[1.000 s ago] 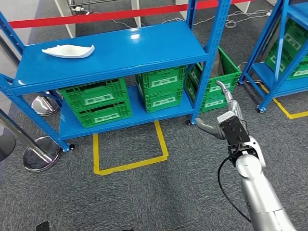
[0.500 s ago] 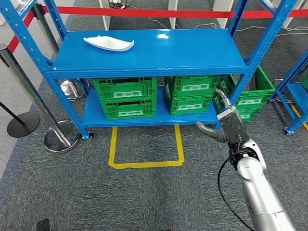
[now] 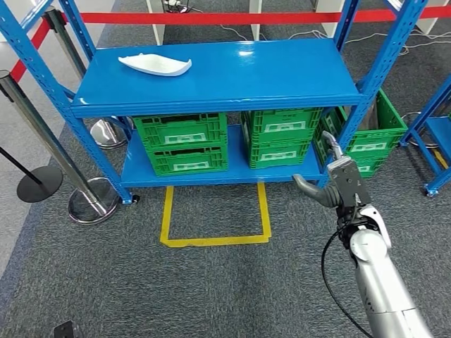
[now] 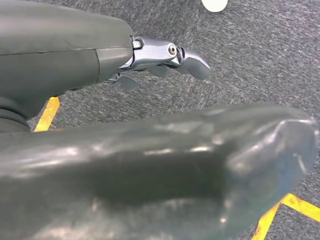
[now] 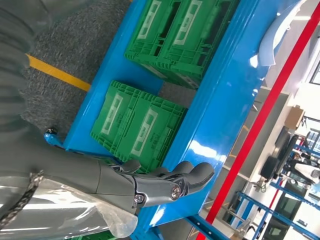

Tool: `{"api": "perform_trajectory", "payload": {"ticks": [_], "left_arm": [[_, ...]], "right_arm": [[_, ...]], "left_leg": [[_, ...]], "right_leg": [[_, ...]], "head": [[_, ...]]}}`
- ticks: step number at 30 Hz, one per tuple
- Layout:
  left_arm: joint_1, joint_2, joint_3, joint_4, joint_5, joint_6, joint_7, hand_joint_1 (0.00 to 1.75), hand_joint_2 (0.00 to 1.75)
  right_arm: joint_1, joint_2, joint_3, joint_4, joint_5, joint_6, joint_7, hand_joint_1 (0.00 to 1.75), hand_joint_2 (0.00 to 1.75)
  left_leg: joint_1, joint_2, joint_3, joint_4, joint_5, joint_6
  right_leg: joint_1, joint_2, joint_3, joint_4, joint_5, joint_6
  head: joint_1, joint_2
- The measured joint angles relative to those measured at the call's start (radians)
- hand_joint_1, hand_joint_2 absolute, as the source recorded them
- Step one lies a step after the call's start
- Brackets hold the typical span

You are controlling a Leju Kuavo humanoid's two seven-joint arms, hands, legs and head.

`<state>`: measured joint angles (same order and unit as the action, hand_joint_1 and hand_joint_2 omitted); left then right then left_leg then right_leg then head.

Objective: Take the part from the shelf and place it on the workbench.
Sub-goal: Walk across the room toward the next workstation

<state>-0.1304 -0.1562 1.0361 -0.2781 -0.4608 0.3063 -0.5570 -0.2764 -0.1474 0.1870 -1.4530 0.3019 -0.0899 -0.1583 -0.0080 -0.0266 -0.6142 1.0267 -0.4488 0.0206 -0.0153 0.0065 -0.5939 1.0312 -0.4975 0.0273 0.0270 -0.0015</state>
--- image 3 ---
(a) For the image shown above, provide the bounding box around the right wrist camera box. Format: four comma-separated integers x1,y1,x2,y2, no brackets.
328,156,371,208

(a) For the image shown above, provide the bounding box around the chrome stanchion post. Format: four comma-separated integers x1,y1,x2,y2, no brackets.
0,70,119,226
42,6,128,150

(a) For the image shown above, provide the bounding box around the chrome stanchion base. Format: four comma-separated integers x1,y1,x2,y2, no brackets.
402,111,437,150

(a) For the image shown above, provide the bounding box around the dark robot foot plate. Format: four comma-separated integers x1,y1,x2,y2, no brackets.
53,320,84,338

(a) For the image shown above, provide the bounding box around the blue metal shelf rack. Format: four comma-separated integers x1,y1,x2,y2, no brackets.
0,0,428,206
400,74,451,198

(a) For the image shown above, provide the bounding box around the white desk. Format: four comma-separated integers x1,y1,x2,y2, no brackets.
314,0,346,38
415,0,451,36
146,0,263,46

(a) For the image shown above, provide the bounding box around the white floor cable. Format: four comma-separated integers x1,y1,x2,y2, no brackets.
190,6,451,57

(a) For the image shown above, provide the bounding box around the power strip with plugs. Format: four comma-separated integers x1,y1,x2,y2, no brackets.
163,0,191,14

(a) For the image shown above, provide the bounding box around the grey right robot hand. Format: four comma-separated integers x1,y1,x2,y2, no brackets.
292,130,344,209

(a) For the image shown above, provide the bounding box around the tall green plastic crate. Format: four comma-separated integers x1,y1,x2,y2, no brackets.
314,88,409,162

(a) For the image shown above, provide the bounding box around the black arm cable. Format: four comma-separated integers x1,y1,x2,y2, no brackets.
321,219,375,338

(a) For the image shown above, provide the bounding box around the black stanchion post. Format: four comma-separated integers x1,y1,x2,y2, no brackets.
0,146,64,204

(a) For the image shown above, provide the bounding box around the white plastic car part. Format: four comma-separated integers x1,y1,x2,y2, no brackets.
118,52,193,77

